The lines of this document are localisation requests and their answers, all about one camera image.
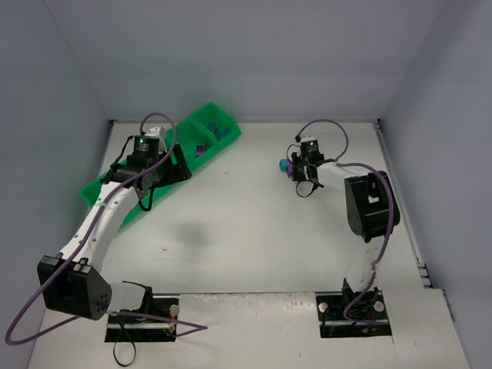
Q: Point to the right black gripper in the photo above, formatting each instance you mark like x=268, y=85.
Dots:
x=298, y=169

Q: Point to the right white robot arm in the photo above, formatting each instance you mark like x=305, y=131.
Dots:
x=371, y=209

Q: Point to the purple square lego plate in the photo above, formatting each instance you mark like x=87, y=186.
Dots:
x=200, y=149

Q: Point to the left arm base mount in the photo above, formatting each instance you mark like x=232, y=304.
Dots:
x=125, y=332

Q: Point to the teal lego brick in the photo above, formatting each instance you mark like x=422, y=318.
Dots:
x=213, y=126
x=283, y=165

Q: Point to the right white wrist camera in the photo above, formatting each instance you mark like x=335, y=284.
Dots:
x=305, y=139

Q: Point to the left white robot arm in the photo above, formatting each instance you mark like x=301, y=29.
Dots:
x=72, y=280

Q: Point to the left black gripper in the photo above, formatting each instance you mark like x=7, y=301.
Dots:
x=175, y=165

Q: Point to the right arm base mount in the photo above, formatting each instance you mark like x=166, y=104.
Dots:
x=367, y=318

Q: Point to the teal lego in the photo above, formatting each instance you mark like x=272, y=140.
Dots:
x=222, y=133

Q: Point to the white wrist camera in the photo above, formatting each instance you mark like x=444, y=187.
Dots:
x=305, y=139
x=156, y=132

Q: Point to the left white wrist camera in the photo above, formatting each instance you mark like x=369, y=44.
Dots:
x=156, y=132

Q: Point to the purple rounded lego brick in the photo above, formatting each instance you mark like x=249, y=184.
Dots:
x=289, y=170

